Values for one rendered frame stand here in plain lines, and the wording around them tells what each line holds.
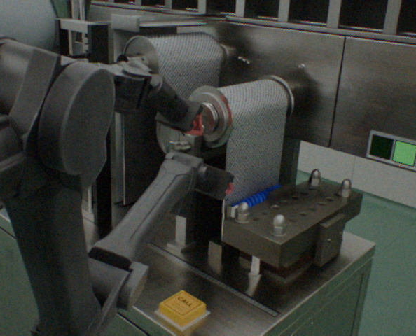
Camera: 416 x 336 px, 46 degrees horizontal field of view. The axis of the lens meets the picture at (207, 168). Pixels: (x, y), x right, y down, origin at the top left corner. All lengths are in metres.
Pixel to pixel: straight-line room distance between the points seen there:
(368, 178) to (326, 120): 2.67
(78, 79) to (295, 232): 0.88
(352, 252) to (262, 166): 0.33
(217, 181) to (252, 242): 0.16
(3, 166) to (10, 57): 0.08
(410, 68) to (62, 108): 1.04
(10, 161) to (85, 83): 0.07
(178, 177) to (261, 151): 0.41
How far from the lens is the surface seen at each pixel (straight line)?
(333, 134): 1.37
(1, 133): 0.31
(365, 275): 1.47
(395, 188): 3.96
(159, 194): 0.85
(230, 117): 1.13
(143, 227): 0.77
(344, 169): 4.10
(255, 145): 1.25
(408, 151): 1.29
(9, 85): 0.34
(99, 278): 0.68
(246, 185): 1.26
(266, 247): 1.12
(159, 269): 1.22
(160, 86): 1.00
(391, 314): 2.80
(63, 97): 0.32
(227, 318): 1.08
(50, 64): 0.33
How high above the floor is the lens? 1.56
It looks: 21 degrees down
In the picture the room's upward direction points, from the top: 3 degrees clockwise
